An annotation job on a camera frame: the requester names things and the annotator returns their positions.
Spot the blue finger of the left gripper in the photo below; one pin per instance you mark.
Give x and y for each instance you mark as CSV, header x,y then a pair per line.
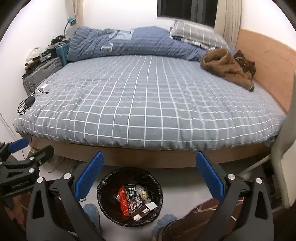
x,y
18,145

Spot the grey checked bed sheet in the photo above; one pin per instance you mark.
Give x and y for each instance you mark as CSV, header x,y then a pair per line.
x,y
149,102

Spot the black lined trash bin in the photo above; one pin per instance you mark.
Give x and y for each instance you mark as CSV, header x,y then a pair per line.
x,y
147,187

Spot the blue fuzzy slipper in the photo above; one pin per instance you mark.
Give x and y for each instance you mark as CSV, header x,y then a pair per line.
x,y
93,213
162,223

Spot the blue striped duvet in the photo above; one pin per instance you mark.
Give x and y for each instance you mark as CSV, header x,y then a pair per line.
x,y
88,43

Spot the beige curtain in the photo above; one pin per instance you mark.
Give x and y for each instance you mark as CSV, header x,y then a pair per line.
x,y
228,19

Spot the red snack wrapper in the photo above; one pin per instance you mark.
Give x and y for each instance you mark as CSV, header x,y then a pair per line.
x,y
123,201

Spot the dark diamond pattern cushion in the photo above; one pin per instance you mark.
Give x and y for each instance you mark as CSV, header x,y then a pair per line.
x,y
247,67

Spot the grey suitcase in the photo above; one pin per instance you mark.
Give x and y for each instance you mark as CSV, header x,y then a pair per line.
x,y
43,71

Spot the teal desk lamp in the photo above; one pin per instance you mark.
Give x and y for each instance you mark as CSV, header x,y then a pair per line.
x,y
70,22

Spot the teal suitcase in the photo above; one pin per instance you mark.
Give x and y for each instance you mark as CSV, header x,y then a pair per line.
x,y
62,53

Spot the brown fleece garment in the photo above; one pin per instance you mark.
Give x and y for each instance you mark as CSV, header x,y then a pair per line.
x,y
220,62

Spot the white helmet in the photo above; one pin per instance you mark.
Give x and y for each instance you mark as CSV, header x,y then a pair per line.
x,y
35,53

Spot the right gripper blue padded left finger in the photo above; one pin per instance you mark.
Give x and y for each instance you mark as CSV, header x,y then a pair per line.
x,y
85,175

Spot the small black sachet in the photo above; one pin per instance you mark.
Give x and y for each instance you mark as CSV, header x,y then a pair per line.
x,y
130,192

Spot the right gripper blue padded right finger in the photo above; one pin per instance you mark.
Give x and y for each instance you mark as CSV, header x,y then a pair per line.
x,y
213,176

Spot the dark window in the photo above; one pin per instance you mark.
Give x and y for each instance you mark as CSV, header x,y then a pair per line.
x,y
198,11

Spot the white charger with cable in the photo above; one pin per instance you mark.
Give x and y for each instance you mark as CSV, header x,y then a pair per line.
x,y
43,88

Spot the grey checked pillow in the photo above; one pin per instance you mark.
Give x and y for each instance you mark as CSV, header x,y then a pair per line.
x,y
198,36

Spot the wooden headboard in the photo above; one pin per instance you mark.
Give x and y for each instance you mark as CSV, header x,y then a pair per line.
x,y
275,64

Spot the brown cookie box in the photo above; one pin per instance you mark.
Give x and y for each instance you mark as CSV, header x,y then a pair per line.
x,y
138,209

